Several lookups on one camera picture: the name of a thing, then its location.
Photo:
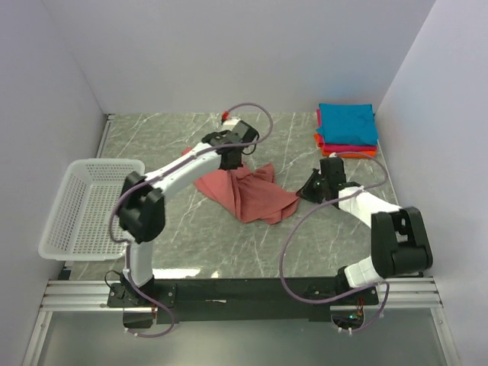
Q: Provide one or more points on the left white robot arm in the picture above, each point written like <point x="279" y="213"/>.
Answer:
<point x="141" y="207"/>

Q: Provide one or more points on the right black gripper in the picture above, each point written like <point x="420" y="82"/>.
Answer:
<point x="306" y="192"/>

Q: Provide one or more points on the folded magenta t shirt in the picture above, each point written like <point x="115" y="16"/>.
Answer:
<point x="343" y="146"/>

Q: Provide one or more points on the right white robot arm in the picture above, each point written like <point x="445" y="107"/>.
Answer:
<point x="399" y="241"/>

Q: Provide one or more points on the salmon pink t shirt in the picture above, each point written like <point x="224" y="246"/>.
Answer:
<point x="249" y="195"/>

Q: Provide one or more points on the white plastic basket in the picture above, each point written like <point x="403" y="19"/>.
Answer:
<point x="77" y="227"/>

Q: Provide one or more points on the black base beam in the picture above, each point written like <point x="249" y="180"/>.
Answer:
<point x="220" y="299"/>

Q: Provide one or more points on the folded orange t shirt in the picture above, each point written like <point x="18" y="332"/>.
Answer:
<point x="347" y="151"/>

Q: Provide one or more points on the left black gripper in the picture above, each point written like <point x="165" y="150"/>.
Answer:
<point x="239" y="165"/>

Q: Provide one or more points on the aluminium frame rail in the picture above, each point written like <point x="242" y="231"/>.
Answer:
<point x="87" y="296"/>

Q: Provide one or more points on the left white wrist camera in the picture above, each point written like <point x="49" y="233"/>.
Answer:
<point x="228" y="122"/>

